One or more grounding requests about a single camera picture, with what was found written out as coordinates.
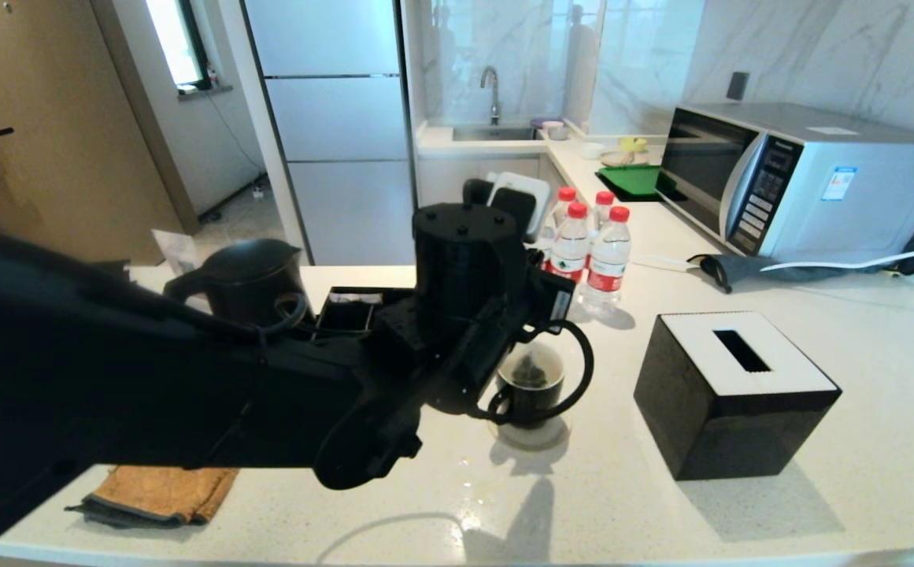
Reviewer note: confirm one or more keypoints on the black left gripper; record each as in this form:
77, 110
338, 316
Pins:
555, 303

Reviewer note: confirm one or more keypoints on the black electric kettle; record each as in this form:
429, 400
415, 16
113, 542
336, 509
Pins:
244, 283

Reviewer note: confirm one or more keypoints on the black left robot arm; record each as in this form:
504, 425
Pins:
110, 378

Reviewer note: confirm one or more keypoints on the black mug white inside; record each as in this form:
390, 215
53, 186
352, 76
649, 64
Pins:
531, 403

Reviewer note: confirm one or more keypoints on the red-capped water bottle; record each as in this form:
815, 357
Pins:
605, 198
606, 268
571, 240
567, 193

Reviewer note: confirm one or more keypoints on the round clear coaster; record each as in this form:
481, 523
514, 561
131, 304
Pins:
531, 439

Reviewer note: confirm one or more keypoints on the white kitchen cabinet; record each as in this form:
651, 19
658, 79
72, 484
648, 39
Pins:
445, 185

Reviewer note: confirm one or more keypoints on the white sachet packet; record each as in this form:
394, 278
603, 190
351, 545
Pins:
354, 298

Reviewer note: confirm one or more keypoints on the black compartment box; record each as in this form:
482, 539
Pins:
346, 316

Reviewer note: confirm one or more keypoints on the small white cup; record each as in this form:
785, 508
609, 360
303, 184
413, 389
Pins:
592, 149

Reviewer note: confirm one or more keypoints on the small beige plate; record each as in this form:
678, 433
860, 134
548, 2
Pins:
618, 158

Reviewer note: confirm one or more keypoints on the small grey bowl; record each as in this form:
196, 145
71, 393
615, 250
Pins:
557, 131

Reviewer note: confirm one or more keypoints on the steel sink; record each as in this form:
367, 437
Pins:
496, 132

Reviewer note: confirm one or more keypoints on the dark grey cloth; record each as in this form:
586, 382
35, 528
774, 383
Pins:
740, 269

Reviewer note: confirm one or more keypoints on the yellow cup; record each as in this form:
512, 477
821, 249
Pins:
634, 143

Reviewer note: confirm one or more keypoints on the black tissue box white lid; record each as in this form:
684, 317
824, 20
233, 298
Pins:
740, 429

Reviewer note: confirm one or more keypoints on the chrome faucet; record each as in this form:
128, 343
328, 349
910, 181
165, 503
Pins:
495, 98

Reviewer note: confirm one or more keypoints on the silver refrigerator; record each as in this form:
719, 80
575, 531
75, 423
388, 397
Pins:
338, 118

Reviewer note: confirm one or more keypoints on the silver microwave oven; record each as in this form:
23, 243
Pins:
858, 209

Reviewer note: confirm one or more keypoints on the clear sign card stand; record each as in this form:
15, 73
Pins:
177, 252

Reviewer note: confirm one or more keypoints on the orange-brown folded cloth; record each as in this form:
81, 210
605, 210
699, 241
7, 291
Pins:
157, 492

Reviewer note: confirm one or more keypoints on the window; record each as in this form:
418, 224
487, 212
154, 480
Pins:
173, 39

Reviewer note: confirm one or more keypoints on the brown wooden door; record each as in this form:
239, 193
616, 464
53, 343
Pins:
55, 118

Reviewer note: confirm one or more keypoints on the black wall socket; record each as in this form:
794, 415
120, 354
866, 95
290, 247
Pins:
738, 85

